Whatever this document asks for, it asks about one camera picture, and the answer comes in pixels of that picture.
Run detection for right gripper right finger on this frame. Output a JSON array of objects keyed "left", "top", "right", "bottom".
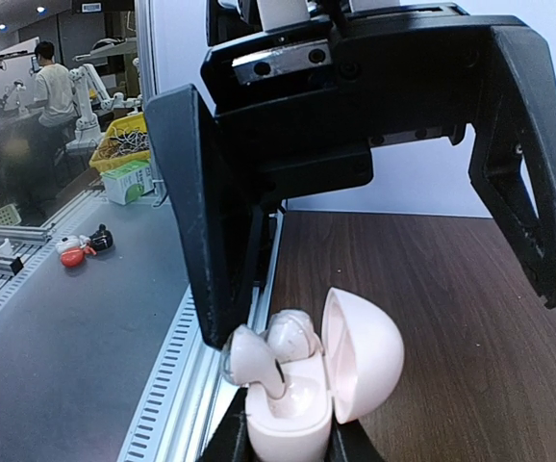
[{"left": 328, "top": 419, "right": 384, "bottom": 462}]

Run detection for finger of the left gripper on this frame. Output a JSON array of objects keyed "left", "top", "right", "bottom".
[
  {"left": 468, "top": 26, "right": 556, "bottom": 309},
  {"left": 144, "top": 85, "right": 264, "bottom": 349}
]

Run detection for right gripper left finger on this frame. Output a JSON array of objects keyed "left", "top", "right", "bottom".
[{"left": 200, "top": 388, "right": 254, "bottom": 462}]

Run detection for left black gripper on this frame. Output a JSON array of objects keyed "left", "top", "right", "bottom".
[{"left": 198, "top": 1, "right": 493, "bottom": 200}]

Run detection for pink round charging case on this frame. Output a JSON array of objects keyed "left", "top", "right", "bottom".
[{"left": 245, "top": 288, "right": 404, "bottom": 461}]

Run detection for cream earbud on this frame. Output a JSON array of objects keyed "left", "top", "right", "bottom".
[{"left": 220, "top": 324, "right": 286, "bottom": 399}]

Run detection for white stem earbud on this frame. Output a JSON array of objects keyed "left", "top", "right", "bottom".
[{"left": 265, "top": 309, "right": 319, "bottom": 364}]

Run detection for black case beside red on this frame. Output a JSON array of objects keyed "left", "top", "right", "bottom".
[{"left": 88, "top": 223, "right": 114, "bottom": 255}]

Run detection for red case on bench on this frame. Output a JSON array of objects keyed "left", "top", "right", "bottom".
[{"left": 56, "top": 235, "right": 96, "bottom": 269}]

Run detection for green white carton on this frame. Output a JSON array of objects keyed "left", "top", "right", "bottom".
[{"left": 101, "top": 161, "right": 154, "bottom": 205}]

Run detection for yellow parts bin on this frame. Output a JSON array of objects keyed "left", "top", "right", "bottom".
[{"left": 88, "top": 113, "right": 151, "bottom": 173}]

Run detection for small white background robot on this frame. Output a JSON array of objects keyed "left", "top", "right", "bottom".
[{"left": 66, "top": 64, "right": 114, "bottom": 151}]

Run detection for seated person in white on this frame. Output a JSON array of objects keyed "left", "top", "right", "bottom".
[{"left": 34, "top": 41, "right": 77, "bottom": 128}]

